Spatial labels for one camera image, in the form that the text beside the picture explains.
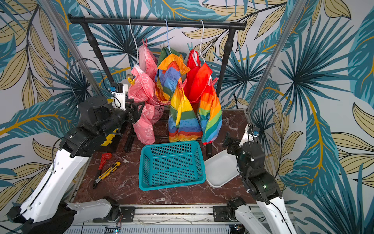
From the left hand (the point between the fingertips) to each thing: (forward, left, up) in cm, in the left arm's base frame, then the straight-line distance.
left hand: (137, 104), depth 59 cm
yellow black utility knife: (-12, +25, -44) cm, 51 cm away
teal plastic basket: (-6, -11, -45) cm, 46 cm away
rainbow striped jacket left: (0, -19, -11) cm, 22 cm away
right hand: (-6, -42, -12) cm, 44 cm away
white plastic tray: (-7, -42, -46) cm, 62 cm away
